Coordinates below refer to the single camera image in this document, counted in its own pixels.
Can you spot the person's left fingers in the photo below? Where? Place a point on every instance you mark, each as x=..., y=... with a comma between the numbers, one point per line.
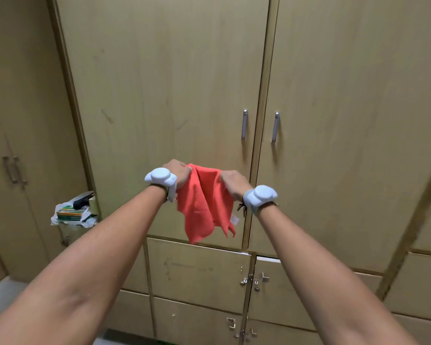
x=186, y=169

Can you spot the person's right hand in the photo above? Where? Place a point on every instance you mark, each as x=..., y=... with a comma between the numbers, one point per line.
x=237, y=185

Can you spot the person's right fingers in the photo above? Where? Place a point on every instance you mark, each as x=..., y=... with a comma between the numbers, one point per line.
x=225, y=178

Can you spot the green cardboard box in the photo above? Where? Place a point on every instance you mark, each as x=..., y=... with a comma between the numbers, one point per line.
x=70, y=213

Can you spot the black oblong object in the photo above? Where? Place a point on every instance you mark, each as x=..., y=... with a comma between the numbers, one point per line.
x=82, y=201

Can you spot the silver drawer pull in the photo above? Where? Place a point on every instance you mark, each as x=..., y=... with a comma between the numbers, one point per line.
x=231, y=322
x=265, y=277

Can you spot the person's left hand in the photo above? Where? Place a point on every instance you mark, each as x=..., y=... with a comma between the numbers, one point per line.
x=179, y=172

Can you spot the white wrist tracker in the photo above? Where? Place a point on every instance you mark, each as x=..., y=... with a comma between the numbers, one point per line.
x=161, y=177
x=260, y=197

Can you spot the person's left forearm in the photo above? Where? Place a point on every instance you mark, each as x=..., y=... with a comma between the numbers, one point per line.
x=93, y=262

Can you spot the silver drawer latch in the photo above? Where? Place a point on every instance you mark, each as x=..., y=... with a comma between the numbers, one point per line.
x=249, y=282
x=242, y=334

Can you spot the wooden side cupboard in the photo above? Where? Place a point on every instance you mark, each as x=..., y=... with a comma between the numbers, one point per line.
x=25, y=122

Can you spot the red cloth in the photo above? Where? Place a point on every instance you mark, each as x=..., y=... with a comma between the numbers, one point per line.
x=203, y=204

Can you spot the wooden drawer front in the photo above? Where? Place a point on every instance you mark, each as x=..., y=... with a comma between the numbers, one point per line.
x=273, y=301
x=280, y=335
x=197, y=273
x=194, y=323
x=416, y=287

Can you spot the white plastic bag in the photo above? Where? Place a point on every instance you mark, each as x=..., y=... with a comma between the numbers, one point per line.
x=63, y=220

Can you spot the tall wooden wardrobe door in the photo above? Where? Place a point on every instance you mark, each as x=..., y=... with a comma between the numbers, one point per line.
x=158, y=86
x=352, y=122

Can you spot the person's right forearm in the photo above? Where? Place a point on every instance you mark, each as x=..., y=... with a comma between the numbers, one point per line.
x=319, y=280

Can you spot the black thread wristband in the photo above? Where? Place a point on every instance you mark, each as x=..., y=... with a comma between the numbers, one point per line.
x=242, y=208

